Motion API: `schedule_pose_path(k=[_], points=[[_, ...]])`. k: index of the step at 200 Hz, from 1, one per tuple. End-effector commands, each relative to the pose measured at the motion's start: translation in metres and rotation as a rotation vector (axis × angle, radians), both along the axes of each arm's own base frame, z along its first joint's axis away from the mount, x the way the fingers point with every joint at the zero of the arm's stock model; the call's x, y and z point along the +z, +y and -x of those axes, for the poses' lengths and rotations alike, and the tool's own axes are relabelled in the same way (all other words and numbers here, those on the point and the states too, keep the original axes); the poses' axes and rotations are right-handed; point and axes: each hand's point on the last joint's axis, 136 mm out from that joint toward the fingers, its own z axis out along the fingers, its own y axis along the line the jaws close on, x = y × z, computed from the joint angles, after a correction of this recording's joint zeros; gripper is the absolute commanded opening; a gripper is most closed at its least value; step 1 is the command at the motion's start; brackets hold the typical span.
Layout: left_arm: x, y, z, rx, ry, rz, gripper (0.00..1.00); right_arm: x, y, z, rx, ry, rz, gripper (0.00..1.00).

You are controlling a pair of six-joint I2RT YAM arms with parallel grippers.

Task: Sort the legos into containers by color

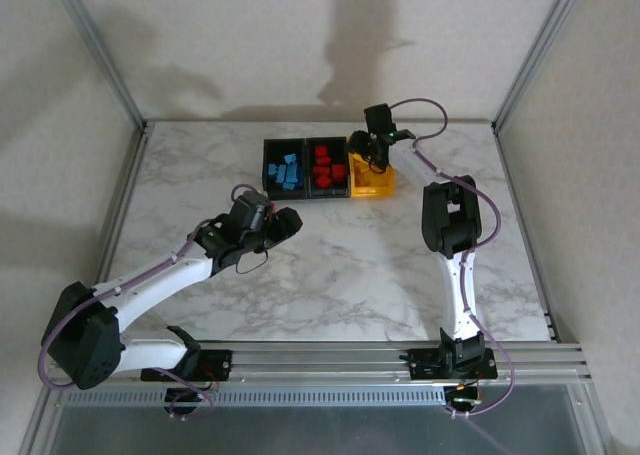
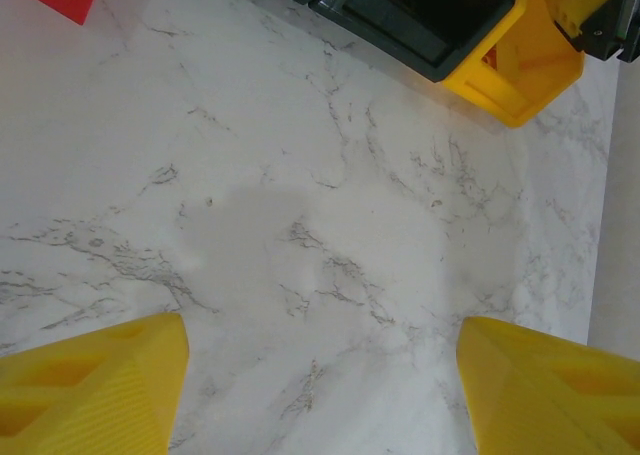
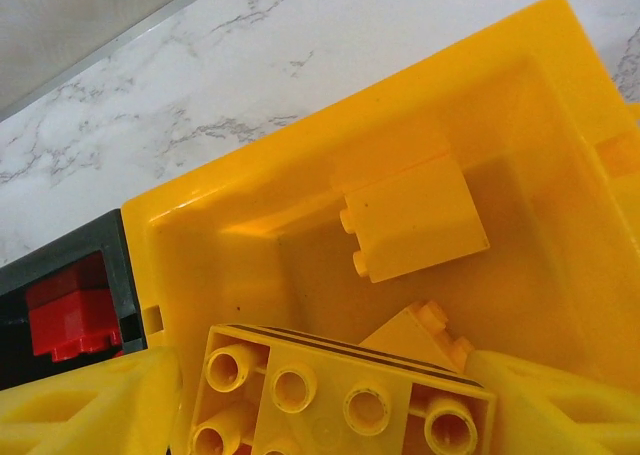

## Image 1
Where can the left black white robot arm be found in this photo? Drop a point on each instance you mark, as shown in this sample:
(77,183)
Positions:
(155,282)

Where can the long blue lego brick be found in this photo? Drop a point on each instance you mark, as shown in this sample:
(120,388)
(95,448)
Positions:
(295,171)

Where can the black plastic bin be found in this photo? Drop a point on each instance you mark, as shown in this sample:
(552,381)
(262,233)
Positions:
(272,150)
(337,152)

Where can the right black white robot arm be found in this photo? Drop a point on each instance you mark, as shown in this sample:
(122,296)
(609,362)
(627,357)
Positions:
(457,285)

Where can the yellow plastic bin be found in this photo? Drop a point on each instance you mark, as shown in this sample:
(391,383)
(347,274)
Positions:
(385,187)

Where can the black connector board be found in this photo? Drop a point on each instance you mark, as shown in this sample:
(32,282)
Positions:
(462,396)
(182,397)

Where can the aluminium table side rail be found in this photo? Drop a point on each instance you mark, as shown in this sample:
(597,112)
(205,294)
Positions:
(131,175)
(508,175)

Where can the grey glossy panel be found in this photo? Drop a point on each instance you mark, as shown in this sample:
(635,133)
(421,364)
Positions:
(320,432)

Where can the wide aluminium mounting rail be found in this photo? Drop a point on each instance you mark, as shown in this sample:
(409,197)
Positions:
(320,365)

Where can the aluminium frame post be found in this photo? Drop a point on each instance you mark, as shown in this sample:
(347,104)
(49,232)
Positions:
(537,50)
(99,50)

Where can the short aluminium frame leg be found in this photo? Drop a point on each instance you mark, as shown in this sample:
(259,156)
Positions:
(595,425)
(37,425)

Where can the yellow lego brick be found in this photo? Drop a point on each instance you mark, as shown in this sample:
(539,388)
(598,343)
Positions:
(365,178)

